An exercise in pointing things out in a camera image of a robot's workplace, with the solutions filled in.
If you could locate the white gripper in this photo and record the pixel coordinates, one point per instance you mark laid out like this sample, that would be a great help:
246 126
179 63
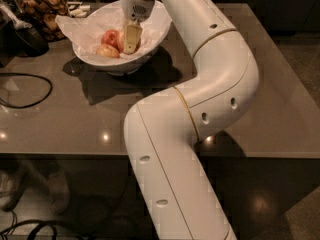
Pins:
137 8

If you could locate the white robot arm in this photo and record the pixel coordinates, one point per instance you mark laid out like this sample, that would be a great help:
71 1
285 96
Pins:
161 130

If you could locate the red apple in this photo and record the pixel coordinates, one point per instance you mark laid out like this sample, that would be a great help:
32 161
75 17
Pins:
110 37

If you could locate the small white items behind bowl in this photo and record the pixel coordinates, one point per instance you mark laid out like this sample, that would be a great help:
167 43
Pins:
79 11

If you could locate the white crumpled paper liner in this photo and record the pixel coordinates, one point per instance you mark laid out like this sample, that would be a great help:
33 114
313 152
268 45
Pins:
86 33

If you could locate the glass jar of cookies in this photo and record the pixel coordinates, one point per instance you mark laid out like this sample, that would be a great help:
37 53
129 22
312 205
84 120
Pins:
44 13

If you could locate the black round appliance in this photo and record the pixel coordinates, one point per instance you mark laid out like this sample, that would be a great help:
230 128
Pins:
29 39

